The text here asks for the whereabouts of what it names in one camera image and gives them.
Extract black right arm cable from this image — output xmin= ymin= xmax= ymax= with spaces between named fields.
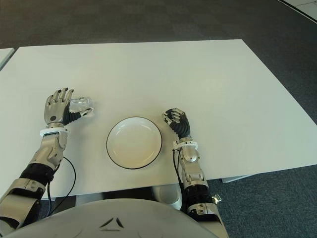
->
xmin=172 ymin=148 xmax=186 ymax=189

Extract silver robot torso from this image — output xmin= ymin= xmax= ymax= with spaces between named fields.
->
xmin=3 ymin=197 xmax=230 ymax=238

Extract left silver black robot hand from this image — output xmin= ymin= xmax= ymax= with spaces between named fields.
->
xmin=44 ymin=87 xmax=95 ymax=126

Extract white plate black rim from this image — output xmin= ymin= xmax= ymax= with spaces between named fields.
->
xmin=106 ymin=116 xmax=163 ymax=171

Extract white table foot bar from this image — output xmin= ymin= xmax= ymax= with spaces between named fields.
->
xmin=221 ymin=174 xmax=251 ymax=184

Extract clear plastic cup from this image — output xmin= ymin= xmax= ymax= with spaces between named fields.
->
xmin=69 ymin=97 xmax=96 ymax=118

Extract white neighbouring table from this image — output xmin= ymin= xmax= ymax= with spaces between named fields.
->
xmin=0 ymin=47 xmax=15 ymax=71

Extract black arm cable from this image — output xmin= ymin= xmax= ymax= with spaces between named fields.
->
xmin=172 ymin=148 xmax=186 ymax=189
xmin=46 ymin=155 xmax=76 ymax=216

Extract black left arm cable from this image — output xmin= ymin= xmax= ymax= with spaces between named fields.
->
xmin=46 ymin=155 xmax=76 ymax=216

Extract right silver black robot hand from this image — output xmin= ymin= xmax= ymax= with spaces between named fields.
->
xmin=162 ymin=107 xmax=193 ymax=138

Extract white cylindrical table leg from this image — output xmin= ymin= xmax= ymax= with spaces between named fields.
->
xmin=151 ymin=184 xmax=184 ymax=211

